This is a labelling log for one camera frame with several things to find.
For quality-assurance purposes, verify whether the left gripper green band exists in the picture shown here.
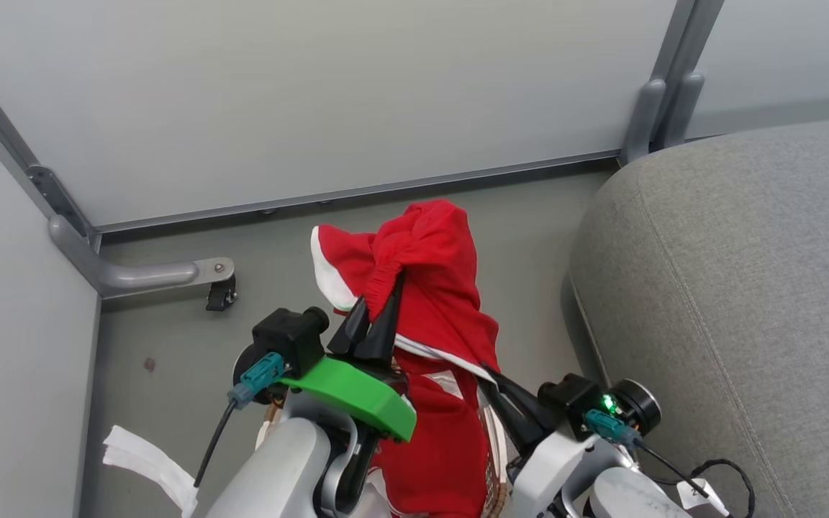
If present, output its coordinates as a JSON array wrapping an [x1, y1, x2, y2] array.
[[280, 272, 417, 443]]

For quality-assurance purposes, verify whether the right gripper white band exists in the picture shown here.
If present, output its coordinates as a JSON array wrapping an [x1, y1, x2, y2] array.
[[476, 364, 602, 518]]

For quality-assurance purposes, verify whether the red clothing with white trim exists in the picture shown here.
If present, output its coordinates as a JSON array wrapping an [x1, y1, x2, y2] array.
[[310, 199, 502, 518]]

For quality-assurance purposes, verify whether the black caster wheel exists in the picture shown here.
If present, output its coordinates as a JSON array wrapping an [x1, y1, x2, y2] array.
[[205, 276, 238, 312]]

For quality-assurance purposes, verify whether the grey partition foot bar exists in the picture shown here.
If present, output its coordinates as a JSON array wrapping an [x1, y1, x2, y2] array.
[[47, 214, 236, 299]]

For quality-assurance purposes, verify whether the white paper strip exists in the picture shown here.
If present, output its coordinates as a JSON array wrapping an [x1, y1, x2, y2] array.
[[101, 424, 200, 518]]

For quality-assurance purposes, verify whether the grey fabric sofa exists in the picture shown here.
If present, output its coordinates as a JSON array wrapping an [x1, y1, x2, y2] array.
[[568, 115, 829, 518]]

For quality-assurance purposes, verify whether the black cable with teal plug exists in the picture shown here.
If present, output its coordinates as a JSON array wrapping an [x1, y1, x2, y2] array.
[[584, 408, 756, 518], [193, 352, 286, 489]]

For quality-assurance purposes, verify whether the grey partition base rail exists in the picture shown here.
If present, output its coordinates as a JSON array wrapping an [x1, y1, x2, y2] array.
[[93, 148, 622, 235]]

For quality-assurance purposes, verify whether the small white cable tag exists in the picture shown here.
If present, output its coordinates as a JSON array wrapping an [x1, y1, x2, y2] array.
[[676, 478, 733, 518]]

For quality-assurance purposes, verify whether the grey partition double post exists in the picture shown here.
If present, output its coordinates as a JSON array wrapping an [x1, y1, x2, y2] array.
[[619, 0, 726, 167]]

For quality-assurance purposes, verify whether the grey partition corner post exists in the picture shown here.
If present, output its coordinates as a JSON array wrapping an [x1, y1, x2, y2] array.
[[0, 42, 101, 249]]

